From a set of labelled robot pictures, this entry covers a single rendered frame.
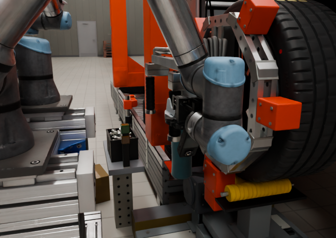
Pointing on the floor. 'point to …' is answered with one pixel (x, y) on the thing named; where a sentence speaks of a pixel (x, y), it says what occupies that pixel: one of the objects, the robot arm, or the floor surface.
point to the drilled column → (122, 200)
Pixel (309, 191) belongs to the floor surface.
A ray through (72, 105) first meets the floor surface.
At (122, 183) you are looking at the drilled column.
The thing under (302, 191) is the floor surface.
